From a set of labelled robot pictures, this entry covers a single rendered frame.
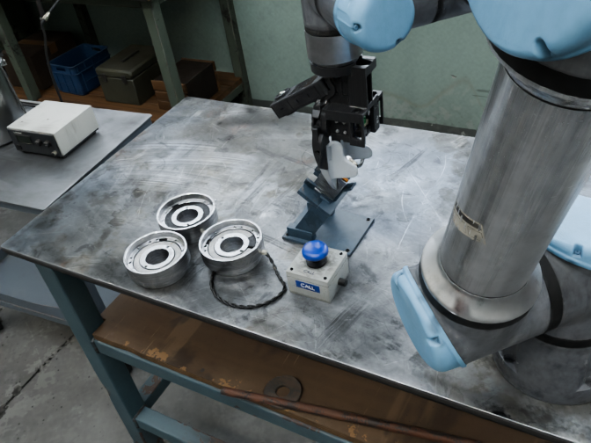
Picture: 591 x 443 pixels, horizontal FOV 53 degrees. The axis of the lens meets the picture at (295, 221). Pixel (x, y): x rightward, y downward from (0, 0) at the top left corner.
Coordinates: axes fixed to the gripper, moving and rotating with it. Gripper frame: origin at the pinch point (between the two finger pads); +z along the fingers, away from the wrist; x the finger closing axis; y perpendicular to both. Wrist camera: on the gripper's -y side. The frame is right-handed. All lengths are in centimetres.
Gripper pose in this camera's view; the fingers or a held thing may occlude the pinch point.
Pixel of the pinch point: (335, 175)
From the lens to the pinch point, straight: 94.2
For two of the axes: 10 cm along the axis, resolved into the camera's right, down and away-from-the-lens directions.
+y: 8.7, 2.2, -4.5
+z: 1.3, 7.7, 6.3
